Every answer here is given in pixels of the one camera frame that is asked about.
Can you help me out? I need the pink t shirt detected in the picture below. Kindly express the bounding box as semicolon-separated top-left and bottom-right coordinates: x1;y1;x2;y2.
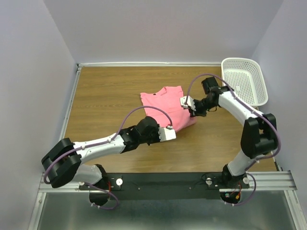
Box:
140;86;197;132

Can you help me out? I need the white perforated plastic basket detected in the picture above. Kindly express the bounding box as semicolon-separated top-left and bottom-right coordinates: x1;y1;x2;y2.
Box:
221;57;268;107

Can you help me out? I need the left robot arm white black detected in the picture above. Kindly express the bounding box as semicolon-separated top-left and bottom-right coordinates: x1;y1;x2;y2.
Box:
41;116;160;188

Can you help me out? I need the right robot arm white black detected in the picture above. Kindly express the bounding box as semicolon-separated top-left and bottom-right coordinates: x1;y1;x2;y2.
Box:
181;74;281;188

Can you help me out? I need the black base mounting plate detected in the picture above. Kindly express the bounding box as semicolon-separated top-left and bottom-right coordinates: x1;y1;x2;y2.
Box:
79;172;249;204

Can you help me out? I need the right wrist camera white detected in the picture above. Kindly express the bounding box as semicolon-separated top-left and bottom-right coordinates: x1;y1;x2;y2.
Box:
180;96;196;111

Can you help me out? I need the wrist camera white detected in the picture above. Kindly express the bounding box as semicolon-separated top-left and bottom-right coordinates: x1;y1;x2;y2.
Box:
158;127;176;142
180;96;196;111

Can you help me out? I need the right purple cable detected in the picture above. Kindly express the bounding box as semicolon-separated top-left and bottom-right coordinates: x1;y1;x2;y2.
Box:
183;73;282;207

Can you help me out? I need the purple cable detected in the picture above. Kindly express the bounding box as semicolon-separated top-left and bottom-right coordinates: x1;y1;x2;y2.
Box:
183;73;282;207
43;106;174;210

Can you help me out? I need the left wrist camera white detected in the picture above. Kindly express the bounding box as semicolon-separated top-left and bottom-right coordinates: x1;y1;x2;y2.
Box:
158;127;176;142

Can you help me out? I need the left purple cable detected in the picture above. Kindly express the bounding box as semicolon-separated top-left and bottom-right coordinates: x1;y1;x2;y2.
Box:
43;106;174;210

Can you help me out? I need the aluminium front rail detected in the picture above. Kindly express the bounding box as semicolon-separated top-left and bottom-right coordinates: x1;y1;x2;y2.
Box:
38;171;297;193

